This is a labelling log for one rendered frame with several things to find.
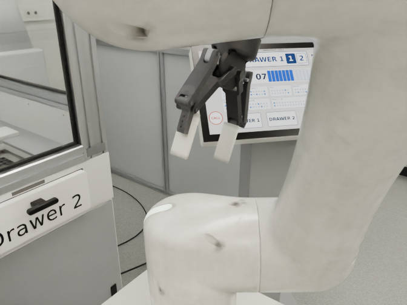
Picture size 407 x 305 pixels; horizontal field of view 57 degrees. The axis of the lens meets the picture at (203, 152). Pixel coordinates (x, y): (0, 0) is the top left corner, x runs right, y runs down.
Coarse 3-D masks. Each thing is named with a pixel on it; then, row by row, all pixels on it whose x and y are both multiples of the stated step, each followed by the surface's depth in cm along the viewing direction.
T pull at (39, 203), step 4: (36, 200) 85; (40, 200) 85; (44, 200) 85; (48, 200) 85; (52, 200) 85; (56, 200) 86; (32, 204) 84; (36, 204) 84; (40, 204) 84; (44, 204) 84; (48, 204) 85; (52, 204) 85; (32, 208) 82; (36, 208) 82; (40, 208) 83; (44, 208) 84; (28, 212) 81; (32, 212) 82; (36, 212) 83
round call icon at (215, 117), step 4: (208, 112) 107; (212, 112) 107; (216, 112) 108; (220, 112) 108; (208, 116) 107; (212, 116) 107; (216, 116) 107; (220, 116) 107; (212, 120) 107; (216, 120) 107; (220, 120) 107; (212, 124) 106; (216, 124) 107; (220, 124) 107
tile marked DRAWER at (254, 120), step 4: (248, 116) 109; (252, 116) 109; (256, 116) 109; (260, 116) 109; (248, 120) 108; (252, 120) 109; (256, 120) 109; (260, 120) 109; (248, 124) 108; (252, 124) 108; (256, 124) 108; (260, 124) 109; (240, 128) 107; (244, 128) 107
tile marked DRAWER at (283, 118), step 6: (270, 114) 110; (276, 114) 110; (282, 114) 111; (288, 114) 111; (294, 114) 111; (270, 120) 109; (276, 120) 110; (282, 120) 110; (288, 120) 110; (294, 120) 111; (270, 126) 109
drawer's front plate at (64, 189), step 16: (80, 176) 94; (32, 192) 85; (48, 192) 88; (64, 192) 92; (80, 192) 96; (0, 208) 79; (16, 208) 82; (48, 208) 89; (64, 208) 93; (80, 208) 97; (0, 224) 80; (16, 224) 83; (48, 224) 90; (0, 240) 81; (16, 240) 84
